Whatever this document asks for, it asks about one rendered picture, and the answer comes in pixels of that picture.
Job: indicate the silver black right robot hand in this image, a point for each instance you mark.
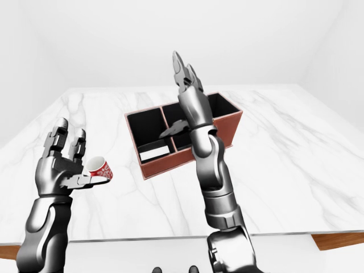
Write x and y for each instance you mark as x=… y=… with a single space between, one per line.
x=196 y=105

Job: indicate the wooden table frame beam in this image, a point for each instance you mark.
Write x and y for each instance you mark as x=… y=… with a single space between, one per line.
x=338 y=241
x=8 y=253

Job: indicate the small dark rounded shape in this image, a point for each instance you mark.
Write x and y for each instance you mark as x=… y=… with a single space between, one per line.
x=194 y=269
x=157 y=270

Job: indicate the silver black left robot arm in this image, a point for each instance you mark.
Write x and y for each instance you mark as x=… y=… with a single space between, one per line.
x=42 y=233

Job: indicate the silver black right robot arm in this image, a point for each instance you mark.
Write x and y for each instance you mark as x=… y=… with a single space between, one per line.
x=216 y=182

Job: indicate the red white patterned mug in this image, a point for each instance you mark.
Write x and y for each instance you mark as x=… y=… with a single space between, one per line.
x=101 y=169

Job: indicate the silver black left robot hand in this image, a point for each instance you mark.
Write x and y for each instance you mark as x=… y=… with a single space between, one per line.
x=54 y=173

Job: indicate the red-brown desk caddy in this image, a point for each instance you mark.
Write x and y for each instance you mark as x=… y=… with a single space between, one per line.
x=221 y=128

